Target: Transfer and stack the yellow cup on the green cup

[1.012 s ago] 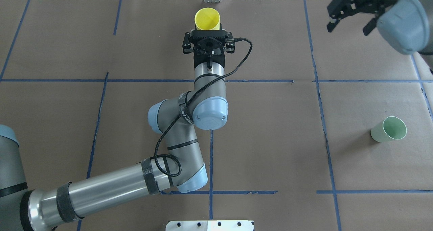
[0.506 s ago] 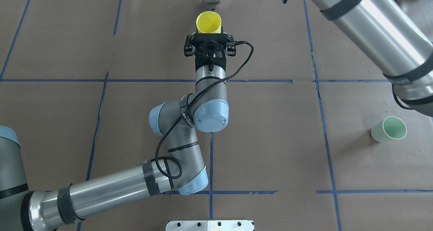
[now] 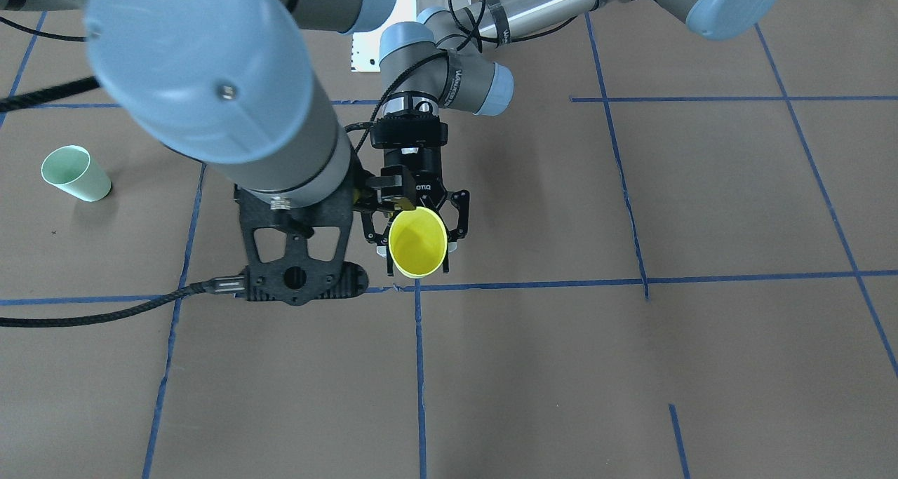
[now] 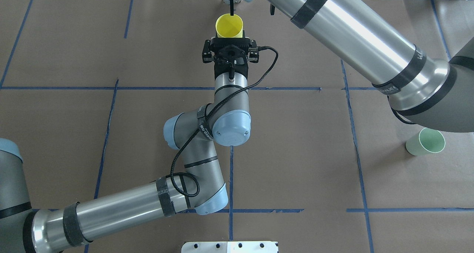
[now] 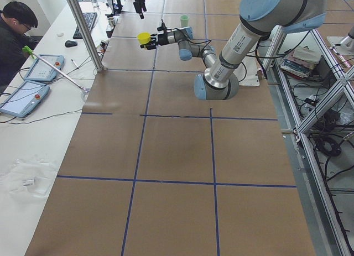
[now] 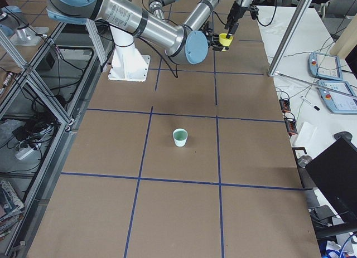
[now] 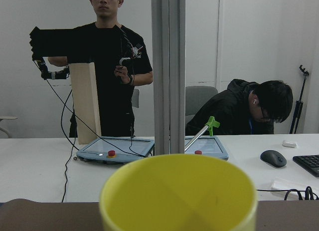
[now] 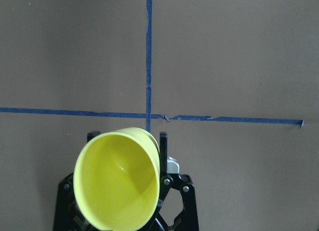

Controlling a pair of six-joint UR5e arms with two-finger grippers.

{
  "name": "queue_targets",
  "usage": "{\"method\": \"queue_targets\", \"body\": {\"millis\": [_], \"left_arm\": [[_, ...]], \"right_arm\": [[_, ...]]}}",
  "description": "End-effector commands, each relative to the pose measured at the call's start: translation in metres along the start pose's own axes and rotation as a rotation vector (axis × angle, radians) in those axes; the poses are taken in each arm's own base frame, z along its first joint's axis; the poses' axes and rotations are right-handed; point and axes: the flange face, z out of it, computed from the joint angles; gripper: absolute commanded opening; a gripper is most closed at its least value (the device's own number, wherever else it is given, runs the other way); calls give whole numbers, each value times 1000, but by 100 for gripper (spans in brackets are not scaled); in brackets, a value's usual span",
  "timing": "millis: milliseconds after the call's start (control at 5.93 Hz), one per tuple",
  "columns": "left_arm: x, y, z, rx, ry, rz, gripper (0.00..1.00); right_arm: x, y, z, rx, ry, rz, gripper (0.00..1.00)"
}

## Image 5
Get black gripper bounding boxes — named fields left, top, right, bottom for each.
left=133, top=0, right=147, bottom=19
left=140, top=20, right=169, bottom=50

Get yellow plastic cup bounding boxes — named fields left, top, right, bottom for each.
left=137, top=32, right=151, bottom=45

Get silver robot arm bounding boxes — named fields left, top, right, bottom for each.
left=137, top=0, right=327, bottom=100

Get light green plastic cup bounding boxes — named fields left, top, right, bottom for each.
left=180, top=15, right=189, bottom=27

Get stack of books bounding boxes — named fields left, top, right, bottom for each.
left=279, top=46, right=322, bottom=79

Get silver metal cylinder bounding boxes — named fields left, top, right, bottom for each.
left=107, top=17, right=116, bottom=27

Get black keyboard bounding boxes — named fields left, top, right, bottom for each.
left=72, top=12, right=98, bottom=40

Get black computer mouse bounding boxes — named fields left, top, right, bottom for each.
left=64, top=40, right=78, bottom=48

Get teach pendant far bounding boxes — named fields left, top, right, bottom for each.
left=24, top=54, right=65, bottom=82

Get teach pendant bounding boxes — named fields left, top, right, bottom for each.
left=1, top=80, right=50, bottom=118
left=24, top=54, right=65, bottom=82

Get seated person in black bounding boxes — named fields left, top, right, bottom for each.
left=1, top=1, right=38, bottom=92

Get teach pendant near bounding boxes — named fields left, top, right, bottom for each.
left=1, top=80, right=50, bottom=118

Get clear plastic bags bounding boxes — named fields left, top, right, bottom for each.
left=1, top=158, right=59, bottom=202

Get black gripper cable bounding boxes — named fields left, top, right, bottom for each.
left=176, top=29, right=249, bottom=82

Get aluminium frame post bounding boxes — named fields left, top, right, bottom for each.
left=66, top=0, right=104, bottom=72

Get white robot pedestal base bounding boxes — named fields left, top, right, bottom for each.
left=235, top=56, right=260, bottom=86

